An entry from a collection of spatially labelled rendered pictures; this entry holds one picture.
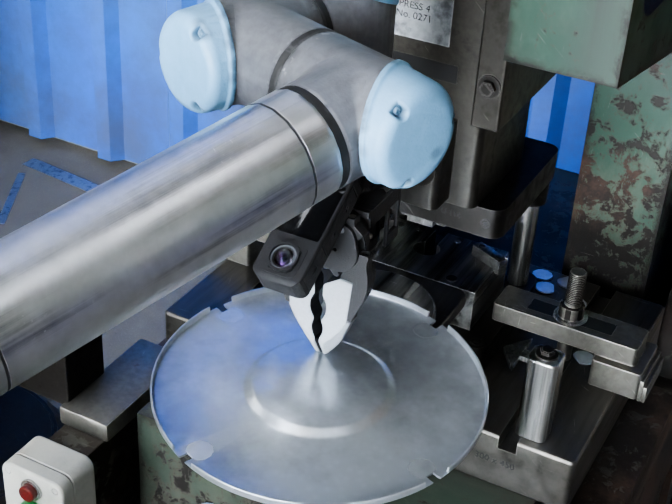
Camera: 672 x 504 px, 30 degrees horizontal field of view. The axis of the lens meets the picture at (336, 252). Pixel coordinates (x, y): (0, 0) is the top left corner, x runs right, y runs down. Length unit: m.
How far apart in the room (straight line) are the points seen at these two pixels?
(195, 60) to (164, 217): 0.18
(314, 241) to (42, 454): 0.41
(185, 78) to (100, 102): 2.11
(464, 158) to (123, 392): 0.44
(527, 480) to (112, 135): 1.99
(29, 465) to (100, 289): 0.58
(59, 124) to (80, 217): 2.44
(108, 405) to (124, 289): 0.60
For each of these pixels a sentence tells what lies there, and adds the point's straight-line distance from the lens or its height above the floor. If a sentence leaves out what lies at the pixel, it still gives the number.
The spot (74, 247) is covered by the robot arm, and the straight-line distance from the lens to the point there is 0.70.
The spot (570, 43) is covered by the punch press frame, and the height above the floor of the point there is 1.09.
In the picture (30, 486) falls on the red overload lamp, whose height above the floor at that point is 0.62.
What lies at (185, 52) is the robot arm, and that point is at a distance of 0.88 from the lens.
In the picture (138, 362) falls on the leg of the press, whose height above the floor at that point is 0.64.
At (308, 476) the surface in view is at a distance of 1.01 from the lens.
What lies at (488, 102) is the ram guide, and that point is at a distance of 1.06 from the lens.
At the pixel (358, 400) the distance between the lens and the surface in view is 1.07.
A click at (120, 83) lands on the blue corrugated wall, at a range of 2.97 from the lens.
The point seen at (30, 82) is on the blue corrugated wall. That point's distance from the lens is 3.12.
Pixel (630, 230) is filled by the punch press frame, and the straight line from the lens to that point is 1.40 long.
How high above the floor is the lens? 1.46
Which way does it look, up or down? 32 degrees down
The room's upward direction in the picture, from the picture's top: 4 degrees clockwise
